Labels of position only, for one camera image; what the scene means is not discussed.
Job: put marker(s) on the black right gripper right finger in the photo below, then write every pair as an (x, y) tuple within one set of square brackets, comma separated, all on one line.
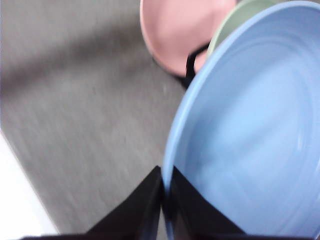
[(195, 215)]

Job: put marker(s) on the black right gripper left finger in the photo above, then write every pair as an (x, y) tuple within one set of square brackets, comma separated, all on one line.
[(135, 215)]

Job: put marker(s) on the blue plate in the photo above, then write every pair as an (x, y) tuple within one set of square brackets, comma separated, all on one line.
[(250, 120)]

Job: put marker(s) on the pink plate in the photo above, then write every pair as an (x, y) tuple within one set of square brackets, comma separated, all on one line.
[(175, 32)]

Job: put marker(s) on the green plate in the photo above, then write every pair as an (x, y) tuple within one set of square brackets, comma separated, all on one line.
[(235, 20)]

